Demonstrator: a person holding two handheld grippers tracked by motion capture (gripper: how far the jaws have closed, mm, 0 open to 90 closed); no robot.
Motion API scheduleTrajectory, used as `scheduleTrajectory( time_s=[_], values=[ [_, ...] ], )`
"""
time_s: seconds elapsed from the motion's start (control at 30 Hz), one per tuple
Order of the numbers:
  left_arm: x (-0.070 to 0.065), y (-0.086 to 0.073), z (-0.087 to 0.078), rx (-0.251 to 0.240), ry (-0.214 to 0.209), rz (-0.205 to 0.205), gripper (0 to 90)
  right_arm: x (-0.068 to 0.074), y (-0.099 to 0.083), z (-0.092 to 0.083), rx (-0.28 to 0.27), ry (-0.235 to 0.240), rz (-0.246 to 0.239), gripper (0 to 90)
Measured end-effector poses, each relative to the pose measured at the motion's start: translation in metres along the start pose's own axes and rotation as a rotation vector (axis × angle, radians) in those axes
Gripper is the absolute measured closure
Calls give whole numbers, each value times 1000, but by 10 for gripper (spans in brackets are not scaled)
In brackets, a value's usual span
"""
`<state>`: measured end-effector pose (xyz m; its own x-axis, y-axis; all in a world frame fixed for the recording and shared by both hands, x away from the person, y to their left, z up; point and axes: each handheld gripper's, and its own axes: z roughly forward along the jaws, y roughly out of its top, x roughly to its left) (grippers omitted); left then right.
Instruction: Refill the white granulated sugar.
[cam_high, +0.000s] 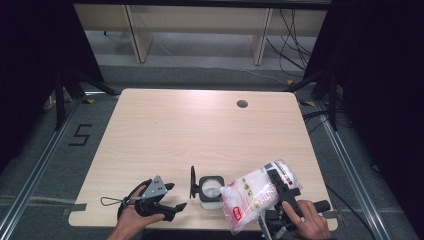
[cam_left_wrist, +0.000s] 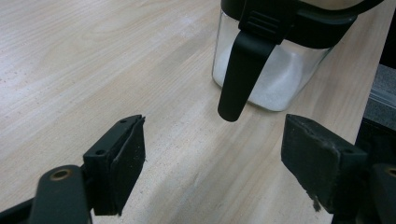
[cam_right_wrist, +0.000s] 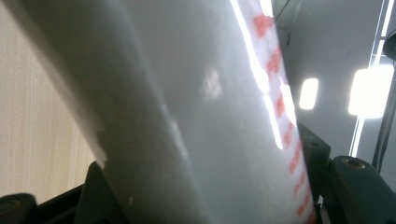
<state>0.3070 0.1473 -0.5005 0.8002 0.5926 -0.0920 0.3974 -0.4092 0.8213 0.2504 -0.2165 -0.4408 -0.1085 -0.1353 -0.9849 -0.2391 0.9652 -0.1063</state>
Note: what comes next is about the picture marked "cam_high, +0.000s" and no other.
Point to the light wooden shelf unit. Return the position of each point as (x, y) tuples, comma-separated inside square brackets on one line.
[(200, 20)]

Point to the grey tape strip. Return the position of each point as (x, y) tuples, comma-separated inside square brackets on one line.
[(332, 215), (78, 207)]

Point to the person's left hand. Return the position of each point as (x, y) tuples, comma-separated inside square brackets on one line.
[(129, 220)]

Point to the yellow tape piece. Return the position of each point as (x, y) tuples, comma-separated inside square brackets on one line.
[(290, 82), (88, 101), (308, 103)]

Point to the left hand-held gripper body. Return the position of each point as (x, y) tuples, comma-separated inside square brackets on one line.
[(156, 189)]

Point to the round grey table grommet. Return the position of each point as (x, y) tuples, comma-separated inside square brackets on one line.
[(242, 103)]

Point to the clear jar with black lid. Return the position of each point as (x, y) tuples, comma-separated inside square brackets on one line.
[(204, 181)]

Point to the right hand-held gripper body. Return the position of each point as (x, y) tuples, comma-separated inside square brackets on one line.
[(278, 223)]

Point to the person's dark clothing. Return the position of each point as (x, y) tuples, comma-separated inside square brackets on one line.
[(193, 236)]

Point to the black metal stand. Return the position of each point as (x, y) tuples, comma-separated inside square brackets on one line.
[(332, 100), (60, 100)]

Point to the black curtain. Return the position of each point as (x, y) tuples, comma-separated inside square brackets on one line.
[(30, 50), (383, 83)]

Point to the metal floor rail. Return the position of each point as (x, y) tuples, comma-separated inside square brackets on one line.
[(40, 166), (350, 173)]

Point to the person's right hand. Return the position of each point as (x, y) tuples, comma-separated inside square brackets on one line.
[(311, 226)]

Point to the red and white sugar pouch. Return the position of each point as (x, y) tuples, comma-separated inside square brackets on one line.
[(250, 196)]

